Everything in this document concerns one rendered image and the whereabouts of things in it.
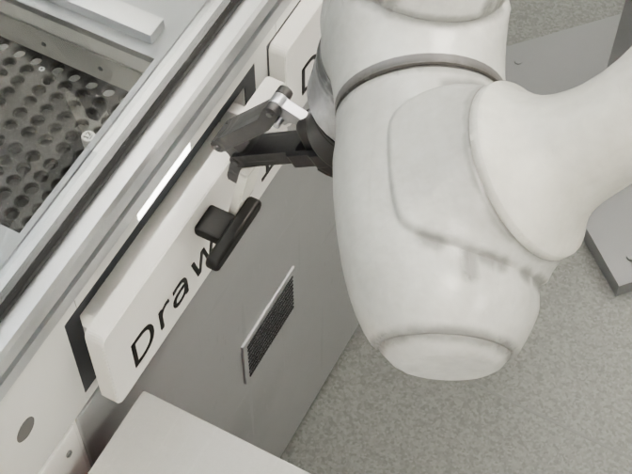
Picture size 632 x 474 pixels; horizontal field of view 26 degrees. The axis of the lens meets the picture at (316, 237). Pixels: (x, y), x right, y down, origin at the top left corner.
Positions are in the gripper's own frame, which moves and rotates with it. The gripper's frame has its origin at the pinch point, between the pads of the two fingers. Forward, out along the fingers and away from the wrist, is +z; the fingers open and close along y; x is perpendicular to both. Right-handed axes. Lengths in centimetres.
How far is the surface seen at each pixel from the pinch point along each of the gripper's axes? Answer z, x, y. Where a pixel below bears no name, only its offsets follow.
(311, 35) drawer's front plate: 1.6, -18.7, 10.1
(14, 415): 1.5, 25.1, 11.9
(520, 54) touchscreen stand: 87, -99, -6
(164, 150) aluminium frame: -5.3, 2.9, 13.1
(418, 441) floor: 87, -27, -21
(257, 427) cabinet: 64, -7, -1
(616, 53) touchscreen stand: 73, -97, -19
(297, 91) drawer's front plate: 6.5, -15.9, 9.0
